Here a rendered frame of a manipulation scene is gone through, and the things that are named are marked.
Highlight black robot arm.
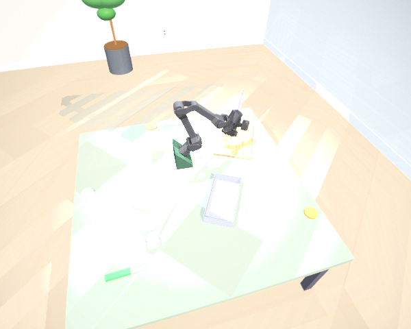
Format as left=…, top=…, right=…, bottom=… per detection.
left=173, top=100, right=243, bottom=157

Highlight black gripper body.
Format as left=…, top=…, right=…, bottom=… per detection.
left=235, top=119, right=250, bottom=131

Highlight white short cylinder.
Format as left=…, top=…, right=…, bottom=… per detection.
left=82, top=188, right=96, bottom=201

